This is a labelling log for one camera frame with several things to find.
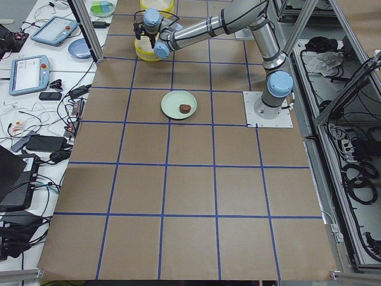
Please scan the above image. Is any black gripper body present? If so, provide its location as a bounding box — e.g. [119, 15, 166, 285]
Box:
[133, 21, 158, 36]

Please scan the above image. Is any yellow steamer basket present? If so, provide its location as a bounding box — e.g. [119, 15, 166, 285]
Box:
[134, 36, 161, 62]
[140, 0, 174, 13]

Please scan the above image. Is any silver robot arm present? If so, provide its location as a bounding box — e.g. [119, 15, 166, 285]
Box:
[133, 1, 293, 119]

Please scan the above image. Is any black power adapter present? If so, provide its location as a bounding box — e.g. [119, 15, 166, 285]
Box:
[92, 21, 110, 29]

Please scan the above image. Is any green bowl with sponges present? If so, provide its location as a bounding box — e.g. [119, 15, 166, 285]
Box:
[90, 1, 115, 18]

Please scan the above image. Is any blue plate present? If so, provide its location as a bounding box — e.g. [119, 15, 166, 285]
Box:
[68, 38, 91, 59]

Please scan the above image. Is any light green plate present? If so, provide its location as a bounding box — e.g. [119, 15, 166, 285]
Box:
[161, 91, 198, 120]

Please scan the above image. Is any dark red bun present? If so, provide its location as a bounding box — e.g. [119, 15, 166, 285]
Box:
[179, 104, 192, 114]

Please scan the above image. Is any teach pendant far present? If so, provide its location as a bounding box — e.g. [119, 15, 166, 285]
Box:
[31, 16, 78, 46]

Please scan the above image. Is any teach pendant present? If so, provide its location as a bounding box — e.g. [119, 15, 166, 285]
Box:
[31, 16, 78, 46]
[9, 55, 50, 96]

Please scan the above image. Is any teach pendant near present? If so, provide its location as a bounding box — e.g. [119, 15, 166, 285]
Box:
[9, 55, 50, 96]

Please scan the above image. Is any black power brick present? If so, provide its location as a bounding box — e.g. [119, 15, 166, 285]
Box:
[26, 135, 67, 152]

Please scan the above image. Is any black laptop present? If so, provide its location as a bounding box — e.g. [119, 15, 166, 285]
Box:
[1, 147, 39, 212]

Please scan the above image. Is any black braided cable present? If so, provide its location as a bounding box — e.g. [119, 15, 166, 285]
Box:
[133, 10, 182, 32]

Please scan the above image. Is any aluminium frame post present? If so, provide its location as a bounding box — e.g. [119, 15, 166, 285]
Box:
[68, 0, 104, 64]

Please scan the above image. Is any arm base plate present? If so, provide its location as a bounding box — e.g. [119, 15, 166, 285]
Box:
[243, 91, 293, 129]

